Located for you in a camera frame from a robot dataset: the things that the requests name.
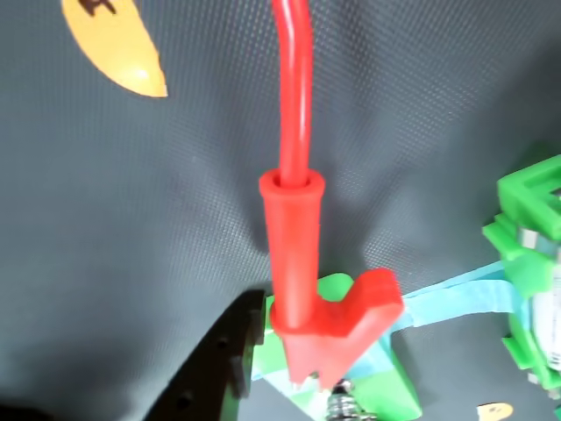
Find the orange semicircle paper sticker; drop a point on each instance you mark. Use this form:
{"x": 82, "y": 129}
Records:
{"x": 118, "y": 57}
{"x": 495, "y": 414}

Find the white AA battery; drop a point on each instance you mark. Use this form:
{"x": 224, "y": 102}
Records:
{"x": 550, "y": 324}

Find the green bulb holder block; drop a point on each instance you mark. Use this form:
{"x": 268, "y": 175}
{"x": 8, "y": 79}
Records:
{"x": 394, "y": 394}

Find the dark grey work mat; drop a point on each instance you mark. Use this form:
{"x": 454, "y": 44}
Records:
{"x": 131, "y": 197}

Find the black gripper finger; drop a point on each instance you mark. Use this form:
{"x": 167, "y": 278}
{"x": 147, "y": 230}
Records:
{"x": 210, "y": 364}

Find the green battery holder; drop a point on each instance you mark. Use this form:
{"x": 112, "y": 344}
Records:
{"x": 526, "y": 188}

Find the red alligator clip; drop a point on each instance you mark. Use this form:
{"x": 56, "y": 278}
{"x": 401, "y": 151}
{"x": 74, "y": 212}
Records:
{"x": 293, "y": 245}

